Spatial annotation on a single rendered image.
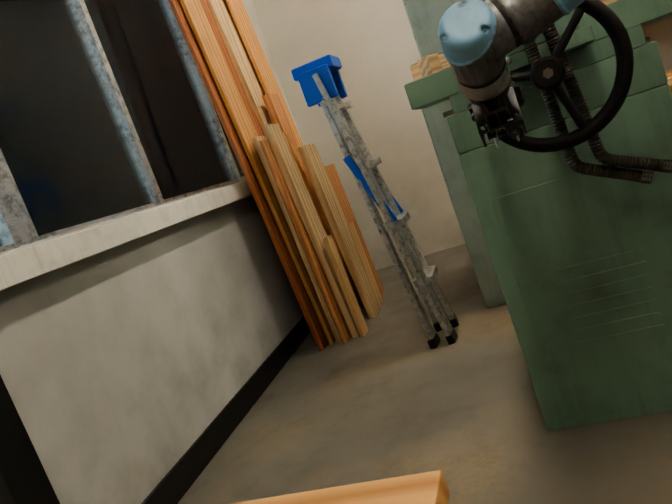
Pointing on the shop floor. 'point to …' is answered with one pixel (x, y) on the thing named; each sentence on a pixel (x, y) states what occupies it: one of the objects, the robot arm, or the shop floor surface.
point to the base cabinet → (585, 265)
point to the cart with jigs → (373, 492)
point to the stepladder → (324, 83)
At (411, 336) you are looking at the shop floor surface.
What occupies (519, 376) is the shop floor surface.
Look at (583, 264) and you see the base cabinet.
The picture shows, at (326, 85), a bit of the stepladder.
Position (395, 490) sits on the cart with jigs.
